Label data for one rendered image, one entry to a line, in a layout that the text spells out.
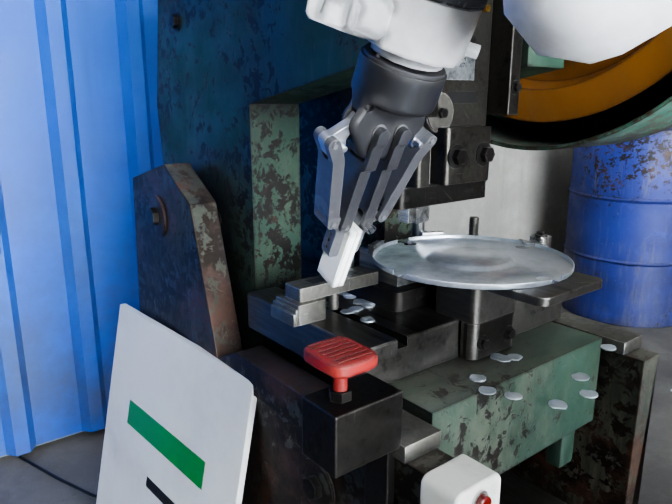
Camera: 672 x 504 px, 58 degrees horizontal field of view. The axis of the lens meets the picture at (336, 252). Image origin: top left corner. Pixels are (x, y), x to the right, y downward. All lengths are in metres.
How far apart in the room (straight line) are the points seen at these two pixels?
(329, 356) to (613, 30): 0.39
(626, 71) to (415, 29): 0.72
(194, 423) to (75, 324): 0.90
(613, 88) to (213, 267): 0.74
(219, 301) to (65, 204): 0.89
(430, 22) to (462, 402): 0.49
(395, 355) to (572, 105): 0.60
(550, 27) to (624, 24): 0.04
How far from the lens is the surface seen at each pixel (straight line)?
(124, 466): 1.41
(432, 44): 0.49
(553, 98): 1.23
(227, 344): 1.08
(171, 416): 1.21
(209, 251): 1.07
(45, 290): 1.93
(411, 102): 0.51
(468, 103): 0.95
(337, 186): 0.54
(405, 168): 0.59
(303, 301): 0.87
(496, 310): 0.92
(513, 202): 3.22
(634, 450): 1.15
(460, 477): 0.70
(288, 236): 1.06
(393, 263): 0.89
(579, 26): 0.40
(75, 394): 2.06
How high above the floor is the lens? 1.02
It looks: 14 degrees down
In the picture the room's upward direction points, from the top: straight up
